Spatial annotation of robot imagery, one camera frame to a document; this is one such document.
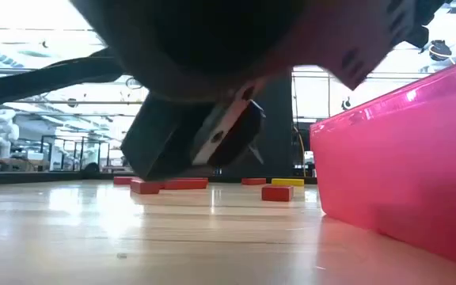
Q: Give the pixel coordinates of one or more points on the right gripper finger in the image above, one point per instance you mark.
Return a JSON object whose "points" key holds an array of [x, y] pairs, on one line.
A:
{"points": [[236, 134], [160, 138]]}

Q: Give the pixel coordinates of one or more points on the red wooden block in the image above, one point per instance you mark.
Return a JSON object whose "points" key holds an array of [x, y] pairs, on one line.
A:
{"points": [[277, 193], [145, 187], [184, 183], [122, 180], [253, 181]]}

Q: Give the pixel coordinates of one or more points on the yellow wooden block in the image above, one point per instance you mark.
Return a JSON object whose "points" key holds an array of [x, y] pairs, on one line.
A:
{"points": [[287, 182]]}

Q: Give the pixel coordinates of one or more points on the black partition panel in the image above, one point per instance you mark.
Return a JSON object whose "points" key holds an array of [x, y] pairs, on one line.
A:
{"points": [[277, 126]]}

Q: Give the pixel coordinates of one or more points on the black cabinet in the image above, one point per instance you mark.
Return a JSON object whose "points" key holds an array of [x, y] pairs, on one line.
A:
{"points": [[301, 142]]}

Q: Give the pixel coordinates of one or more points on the black metal rack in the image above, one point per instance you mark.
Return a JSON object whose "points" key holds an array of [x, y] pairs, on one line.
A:
{"points": [[73, 137]]}

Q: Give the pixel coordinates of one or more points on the wooden workbench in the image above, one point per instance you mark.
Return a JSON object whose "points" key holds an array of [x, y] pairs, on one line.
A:
{"points": [[14, 163]]}

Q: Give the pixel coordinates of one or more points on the red plastic bin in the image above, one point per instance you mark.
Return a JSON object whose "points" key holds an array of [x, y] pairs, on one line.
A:
{"points": [[410, 166]]}

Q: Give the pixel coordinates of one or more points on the black aluminium table frame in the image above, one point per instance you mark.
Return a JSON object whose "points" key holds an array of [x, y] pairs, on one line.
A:
{"points": [[14, 178]]}

